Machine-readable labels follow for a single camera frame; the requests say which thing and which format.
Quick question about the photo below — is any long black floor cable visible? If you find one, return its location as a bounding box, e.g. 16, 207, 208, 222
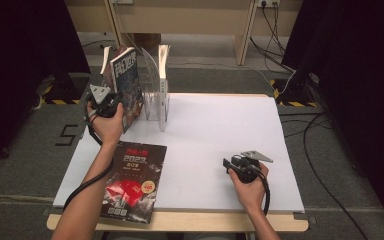
302, 111, 369, 240

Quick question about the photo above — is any hand-held gripper black cable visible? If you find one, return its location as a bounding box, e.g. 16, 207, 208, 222
254, 168, 272, 216
63, 94, 114, 212

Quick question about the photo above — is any black power cable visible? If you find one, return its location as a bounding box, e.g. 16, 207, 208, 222
249, 36, 296, 74
261, 3, 288, 56

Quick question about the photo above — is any dark red cover magazine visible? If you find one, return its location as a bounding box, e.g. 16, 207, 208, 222
99, 44, 129, 88

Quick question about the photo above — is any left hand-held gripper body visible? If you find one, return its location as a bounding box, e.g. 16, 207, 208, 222
85, 84, 124, 119

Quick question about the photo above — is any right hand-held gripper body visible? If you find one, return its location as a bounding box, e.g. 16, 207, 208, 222
231, 150, 275, 185

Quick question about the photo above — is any dark magazine with red shape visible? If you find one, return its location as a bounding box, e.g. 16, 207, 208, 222
99, 141, 168, 225

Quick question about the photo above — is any clear acrylic magazine rack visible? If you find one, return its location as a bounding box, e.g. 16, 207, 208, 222
136, 74, 171, 123

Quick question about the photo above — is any person's right hand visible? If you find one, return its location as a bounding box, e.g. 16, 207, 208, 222
227, 163, 270, 215

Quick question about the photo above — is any white magazine with picture grid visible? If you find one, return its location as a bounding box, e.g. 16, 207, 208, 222
141, 44, 172, 133

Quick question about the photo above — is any black stand base hazard tape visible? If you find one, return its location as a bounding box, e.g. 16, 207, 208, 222
41, 73, 91, 106
269, 71, 321, 108

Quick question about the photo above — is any black curtain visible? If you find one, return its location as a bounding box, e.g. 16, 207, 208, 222
281, 0, 384, 234
0, 0, 91, 174

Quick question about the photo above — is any left hand-held gripper black cable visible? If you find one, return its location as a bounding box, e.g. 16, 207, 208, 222
63, 94, 114, 212

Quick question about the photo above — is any blue magazine with purple back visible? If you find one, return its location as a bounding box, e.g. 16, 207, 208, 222
109, 46, 145, 134

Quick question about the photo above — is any right hand-held gripper black cable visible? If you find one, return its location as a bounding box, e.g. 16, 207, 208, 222
254, 168, 272, 216

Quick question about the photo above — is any person's left hand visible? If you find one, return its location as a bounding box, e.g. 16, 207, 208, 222
86, 103, 125, 148

